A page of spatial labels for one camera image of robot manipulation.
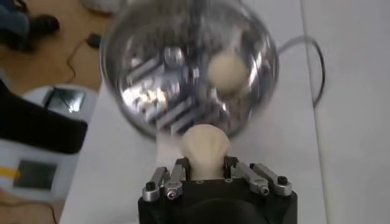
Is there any dark blue black object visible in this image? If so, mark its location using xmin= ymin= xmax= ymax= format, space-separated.
xmin=0 ymin=0 xmax=61 ymax=52

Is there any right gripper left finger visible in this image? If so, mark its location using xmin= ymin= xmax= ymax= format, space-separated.
xmin=142 ymin=157 xmax=191 ymax=202

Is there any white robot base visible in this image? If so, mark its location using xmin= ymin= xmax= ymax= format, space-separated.
xmin=0 ymin=84 xmax=99 ymax=203

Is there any thin black cable with plug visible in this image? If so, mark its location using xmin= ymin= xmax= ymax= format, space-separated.
xmin=65 ymin=32 xmax=103 ymax=85

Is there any black cooker power cable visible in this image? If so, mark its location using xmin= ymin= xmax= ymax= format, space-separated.
xmin=277 ymin=35 xmax=326 ymax=108

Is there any stainless steel steamer basket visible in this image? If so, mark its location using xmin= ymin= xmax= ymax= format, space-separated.
xmin=99 ymin=0 xmax=280 ymax=139

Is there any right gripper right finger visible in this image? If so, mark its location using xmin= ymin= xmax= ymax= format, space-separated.
xmin=224 ymin=155 xmax=293 ymax=197

